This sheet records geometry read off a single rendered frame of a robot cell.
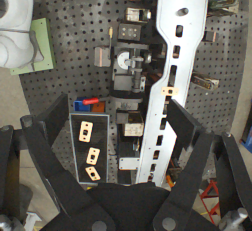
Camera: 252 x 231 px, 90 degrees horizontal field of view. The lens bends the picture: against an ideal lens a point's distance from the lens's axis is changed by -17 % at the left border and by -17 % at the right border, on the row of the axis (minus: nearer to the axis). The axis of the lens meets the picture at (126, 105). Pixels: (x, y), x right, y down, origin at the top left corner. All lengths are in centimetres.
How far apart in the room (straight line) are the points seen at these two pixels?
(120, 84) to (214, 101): 89
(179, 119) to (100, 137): 43
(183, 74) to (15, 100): 192
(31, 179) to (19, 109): 134
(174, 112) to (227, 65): 107
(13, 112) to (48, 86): 126
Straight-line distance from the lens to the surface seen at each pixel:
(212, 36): 77
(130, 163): 73
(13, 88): 210
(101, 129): 55
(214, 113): 130
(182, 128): 16
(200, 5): 74
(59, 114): 17
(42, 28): 97
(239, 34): 127
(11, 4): 74
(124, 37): 51
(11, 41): 78
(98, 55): 56
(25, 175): 300
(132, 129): 65
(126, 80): 48
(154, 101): 70
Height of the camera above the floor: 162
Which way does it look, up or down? 66 degrees down
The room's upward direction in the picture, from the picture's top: 170 degrees clockwise
